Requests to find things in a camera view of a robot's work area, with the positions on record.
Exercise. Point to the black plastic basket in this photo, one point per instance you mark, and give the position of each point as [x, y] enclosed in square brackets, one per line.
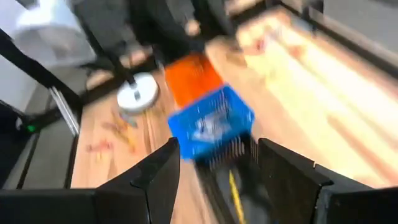
[217, 193]

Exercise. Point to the orange plastic basket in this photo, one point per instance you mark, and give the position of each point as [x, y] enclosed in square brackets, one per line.
[189, 77]

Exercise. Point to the blue plastic basket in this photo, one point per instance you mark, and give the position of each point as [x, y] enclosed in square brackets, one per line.
[236, 105]

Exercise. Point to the silver metal bracket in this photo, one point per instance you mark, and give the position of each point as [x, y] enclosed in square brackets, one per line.
[65, 112]

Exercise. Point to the black metal table frame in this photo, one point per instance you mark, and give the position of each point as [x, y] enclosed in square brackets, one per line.
[31, 67]

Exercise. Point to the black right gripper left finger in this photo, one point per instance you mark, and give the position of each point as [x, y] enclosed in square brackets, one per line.
[161, 174]

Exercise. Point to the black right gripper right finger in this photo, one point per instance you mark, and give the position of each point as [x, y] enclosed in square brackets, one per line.
[286, 180]

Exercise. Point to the yellow crayon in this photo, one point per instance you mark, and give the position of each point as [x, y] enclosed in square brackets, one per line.
[236, 196]

